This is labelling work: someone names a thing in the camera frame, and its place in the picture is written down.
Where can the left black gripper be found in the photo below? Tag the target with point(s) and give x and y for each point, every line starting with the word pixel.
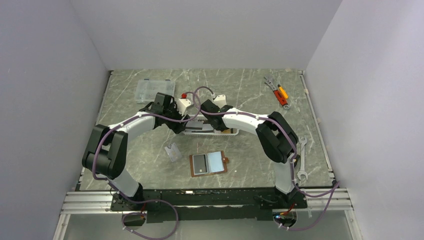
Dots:
pixel 177 127

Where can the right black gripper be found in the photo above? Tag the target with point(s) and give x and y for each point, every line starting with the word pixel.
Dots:
pixel 222 128

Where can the white plastic basket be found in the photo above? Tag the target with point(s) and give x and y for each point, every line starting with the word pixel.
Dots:
pixel 227 133

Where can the white striped card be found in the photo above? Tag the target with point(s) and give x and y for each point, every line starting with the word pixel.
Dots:
pixel 198 127

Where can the clear plastic card sleeve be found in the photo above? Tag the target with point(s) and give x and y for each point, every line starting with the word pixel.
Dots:
pixel 173 152

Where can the brown leather card holder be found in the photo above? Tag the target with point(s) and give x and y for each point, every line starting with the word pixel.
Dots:
pixel 216 162

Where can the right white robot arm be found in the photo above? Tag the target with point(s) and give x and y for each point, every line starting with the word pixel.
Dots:
pixel 277 138

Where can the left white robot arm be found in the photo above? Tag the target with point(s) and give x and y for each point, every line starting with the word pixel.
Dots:
pixel 106 151

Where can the clear plastic organizer box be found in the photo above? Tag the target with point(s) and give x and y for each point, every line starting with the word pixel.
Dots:
pixel 147 89

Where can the red adjustable wrench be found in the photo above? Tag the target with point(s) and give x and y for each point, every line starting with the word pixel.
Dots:
pixel 281 99

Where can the silver open-end wrench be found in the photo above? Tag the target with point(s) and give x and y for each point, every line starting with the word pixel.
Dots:
pixel 302 174

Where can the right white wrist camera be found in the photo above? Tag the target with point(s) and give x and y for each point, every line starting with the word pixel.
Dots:
pixel 220 100

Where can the yellow handled screwdriver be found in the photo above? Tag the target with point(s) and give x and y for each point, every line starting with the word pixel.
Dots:
pixel 282 91

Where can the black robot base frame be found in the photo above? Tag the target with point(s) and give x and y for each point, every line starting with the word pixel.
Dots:
pixel 259 203

